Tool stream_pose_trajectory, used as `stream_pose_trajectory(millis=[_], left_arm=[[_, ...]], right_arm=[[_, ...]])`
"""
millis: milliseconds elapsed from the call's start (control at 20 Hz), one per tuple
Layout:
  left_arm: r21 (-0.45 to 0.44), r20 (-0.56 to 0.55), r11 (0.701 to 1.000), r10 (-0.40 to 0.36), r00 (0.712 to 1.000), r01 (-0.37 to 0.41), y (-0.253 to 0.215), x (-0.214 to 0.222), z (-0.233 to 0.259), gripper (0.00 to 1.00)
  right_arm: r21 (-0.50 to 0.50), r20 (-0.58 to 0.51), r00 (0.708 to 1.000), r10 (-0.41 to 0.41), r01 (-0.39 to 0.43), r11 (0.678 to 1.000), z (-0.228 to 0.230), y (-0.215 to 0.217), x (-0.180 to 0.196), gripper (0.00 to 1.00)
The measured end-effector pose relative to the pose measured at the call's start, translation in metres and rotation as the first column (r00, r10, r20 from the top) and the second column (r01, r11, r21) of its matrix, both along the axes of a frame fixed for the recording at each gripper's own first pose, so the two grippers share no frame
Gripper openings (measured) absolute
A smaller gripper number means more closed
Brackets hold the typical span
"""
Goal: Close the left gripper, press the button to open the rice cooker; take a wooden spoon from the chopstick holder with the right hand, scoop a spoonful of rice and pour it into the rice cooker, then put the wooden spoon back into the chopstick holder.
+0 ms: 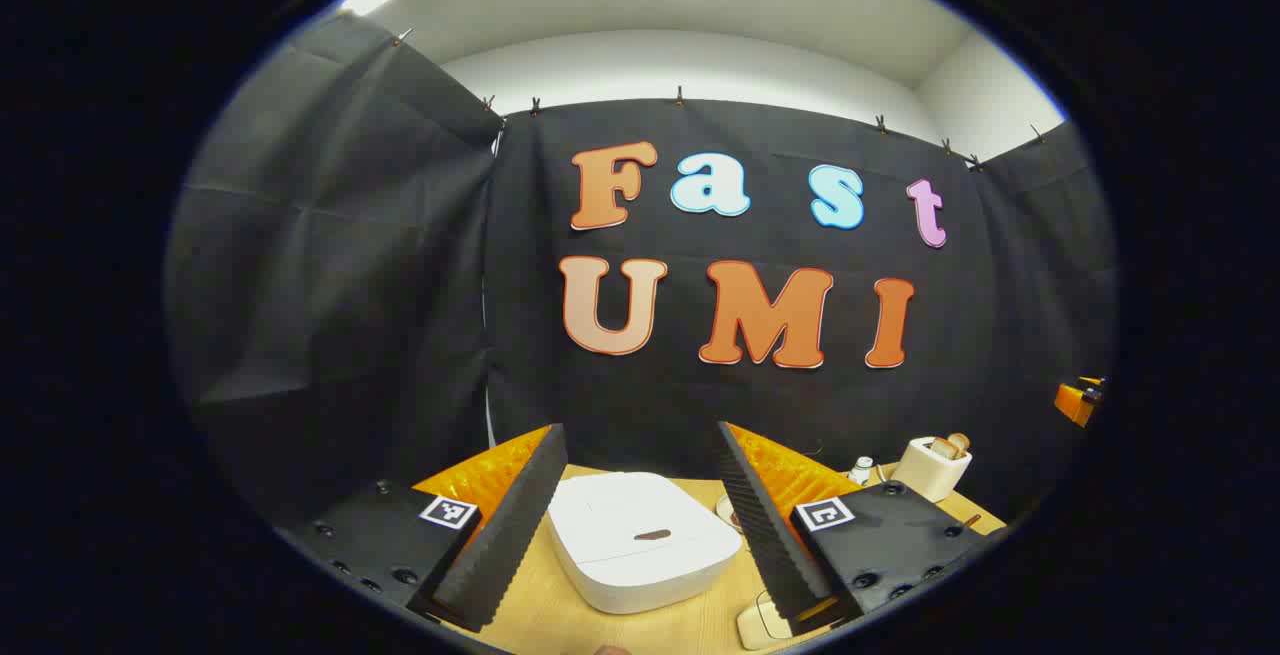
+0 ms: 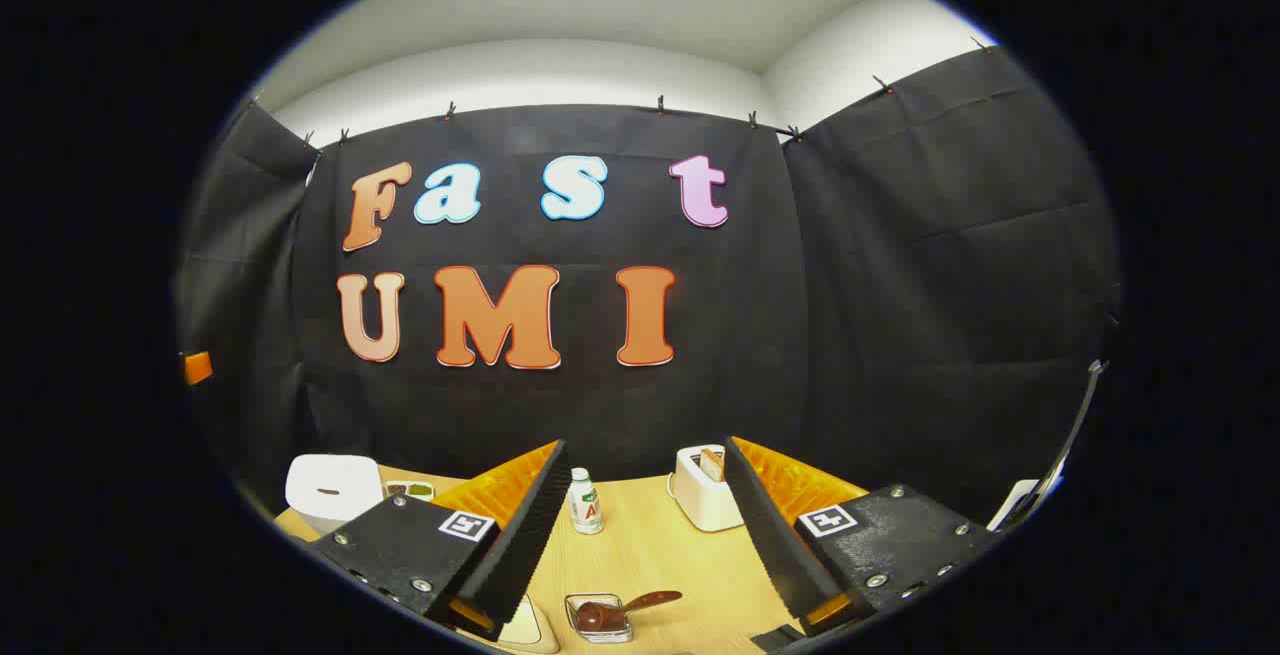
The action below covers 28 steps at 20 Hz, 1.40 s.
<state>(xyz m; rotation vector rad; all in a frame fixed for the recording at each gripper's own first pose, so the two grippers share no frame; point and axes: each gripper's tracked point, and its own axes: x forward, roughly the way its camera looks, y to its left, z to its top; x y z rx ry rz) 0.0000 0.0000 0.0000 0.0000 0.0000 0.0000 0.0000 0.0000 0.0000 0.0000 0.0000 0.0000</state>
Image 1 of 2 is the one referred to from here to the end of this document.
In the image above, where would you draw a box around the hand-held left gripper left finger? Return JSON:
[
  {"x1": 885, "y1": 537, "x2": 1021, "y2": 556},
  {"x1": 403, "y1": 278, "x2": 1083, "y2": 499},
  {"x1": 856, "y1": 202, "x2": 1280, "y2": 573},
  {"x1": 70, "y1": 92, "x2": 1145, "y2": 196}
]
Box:
[{"x1": 285, "y1": 423, "x2": 569, "y2": 633}]

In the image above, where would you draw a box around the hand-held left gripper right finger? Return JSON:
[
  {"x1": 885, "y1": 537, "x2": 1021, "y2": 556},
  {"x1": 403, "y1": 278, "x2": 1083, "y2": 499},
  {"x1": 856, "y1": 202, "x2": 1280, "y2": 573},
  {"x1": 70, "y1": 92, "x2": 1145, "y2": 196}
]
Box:
[{"x1": 716, "y1": 421, "x2": 1001, "y2": 636}]

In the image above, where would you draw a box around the clear rice container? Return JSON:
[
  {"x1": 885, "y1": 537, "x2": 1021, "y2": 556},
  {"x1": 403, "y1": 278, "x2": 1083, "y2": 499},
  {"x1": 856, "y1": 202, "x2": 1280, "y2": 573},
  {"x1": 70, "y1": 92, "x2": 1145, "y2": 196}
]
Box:
[{"x1": 737, "y1": 590, "x2": 796, "y2": 651}]

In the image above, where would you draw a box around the white rice cooker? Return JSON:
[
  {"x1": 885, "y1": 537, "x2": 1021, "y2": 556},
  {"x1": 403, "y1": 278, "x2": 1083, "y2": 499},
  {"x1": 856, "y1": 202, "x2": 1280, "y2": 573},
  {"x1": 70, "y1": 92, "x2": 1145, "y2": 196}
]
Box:
[{"x1": 547, "y1": 472, "x2": 745, "y2": 616}]

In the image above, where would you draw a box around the white toaster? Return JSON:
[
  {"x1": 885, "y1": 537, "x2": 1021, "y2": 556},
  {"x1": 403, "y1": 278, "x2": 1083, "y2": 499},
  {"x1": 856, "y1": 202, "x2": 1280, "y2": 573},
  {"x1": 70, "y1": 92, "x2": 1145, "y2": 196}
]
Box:
[{"x1": 890, "y1": 435, "x2": 973, "y2": 504}]

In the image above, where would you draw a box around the black backdrop cloth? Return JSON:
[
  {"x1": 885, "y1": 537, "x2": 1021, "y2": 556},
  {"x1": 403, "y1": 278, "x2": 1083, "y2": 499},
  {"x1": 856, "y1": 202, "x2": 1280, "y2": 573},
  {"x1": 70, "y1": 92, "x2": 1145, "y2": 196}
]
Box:
[{"x1": 165, "y1": 13, "x2": 1119, "y2": 536}]

